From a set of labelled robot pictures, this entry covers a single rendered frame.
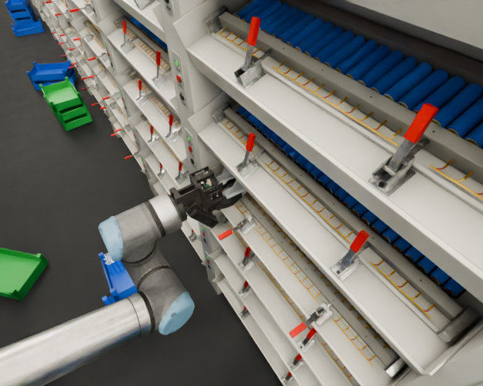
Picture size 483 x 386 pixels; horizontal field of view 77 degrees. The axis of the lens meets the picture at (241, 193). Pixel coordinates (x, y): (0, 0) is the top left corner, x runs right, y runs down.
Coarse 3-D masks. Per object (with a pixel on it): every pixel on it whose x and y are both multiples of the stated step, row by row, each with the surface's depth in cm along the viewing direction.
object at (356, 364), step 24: (216, 168) 84; (240, 216) 79; (264, 216) 77; (264, 240) 74; (288, 240) 72; (264, 264) 71; (288, 264) 69; (288, 288) 67; (312, 288) 65; (336, 288) 64; (336, 336) 60; (360, 360) 57; (360, 384) 55; (384, 384) 54
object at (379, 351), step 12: (252, 204) 77; (264, 228) 74; (276, 240) 70; (276, 252) 71; (288, 252) 68; (300, 264) 66; (312, 276) 64; (324, 288) 62; (336, 300) 60; (348, 312) 59; (360, 324) 57; (348, 336) 58; (360, 336) 56; (372, 336) 56; (372, 348) 55; (384, 360) 54
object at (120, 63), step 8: (96, 0) 103; (104, 0) 104; (112, 0) 106; (96, 8) 107; (104, 8) 106; (112, 8) 107; (104, 16) 107; (112, 48) 115; (112, 56) 117; (120, 56) 119; (120, 64) 120; (128, 64) 122; (120, 72) 122; (120, 88) 130; (128, 96) 130; (128, 104) 133; (136, 112) 137; (136, 136) 147; (136, 144) 157; (144, 144) 150; (144, 160) 158; (144, 168) 171; (152, 176) 166
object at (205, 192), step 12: (204, 168) 73; (192, 180) 71; (204, 180) 72; (216, 180) 72; (180, 192) 69; (192, 192) 69; (204, 192) 68; (216, 192) 71; (180, 204) 69; (192, 204) 72; (204, 204) 72; (216, 204) 74
